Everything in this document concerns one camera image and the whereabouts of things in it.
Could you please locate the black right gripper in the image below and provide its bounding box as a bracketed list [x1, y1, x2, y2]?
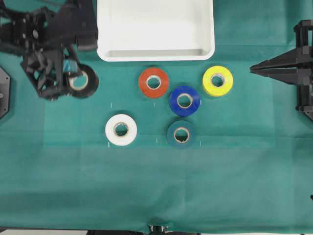
[250, 20, 313, 115]

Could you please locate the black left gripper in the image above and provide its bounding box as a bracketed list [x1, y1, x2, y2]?
[21, 0, 97, 100]

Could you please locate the black tape roll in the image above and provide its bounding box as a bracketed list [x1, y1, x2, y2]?
[68, 64, 99, 99]

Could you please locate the white plastic case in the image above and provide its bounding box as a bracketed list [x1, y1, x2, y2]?
[96, 0, 215, 62]

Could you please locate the yellow tape roll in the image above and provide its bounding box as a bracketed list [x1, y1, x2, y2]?
[202, 66, 234, 97]

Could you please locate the orange tape roll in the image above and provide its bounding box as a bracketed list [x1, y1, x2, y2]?
[138, 67, 170, 99]

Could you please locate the white tape roll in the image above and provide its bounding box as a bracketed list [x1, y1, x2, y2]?
[105, 114, 137, 146]

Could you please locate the blue tape roll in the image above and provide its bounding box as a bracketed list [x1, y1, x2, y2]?
[169, 86, 201, 117]

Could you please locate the dark green tape roll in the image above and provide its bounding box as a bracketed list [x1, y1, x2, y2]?
[166, 120, 196, 149]

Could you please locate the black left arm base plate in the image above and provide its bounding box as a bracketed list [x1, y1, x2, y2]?
[0, 68, 11, 118]

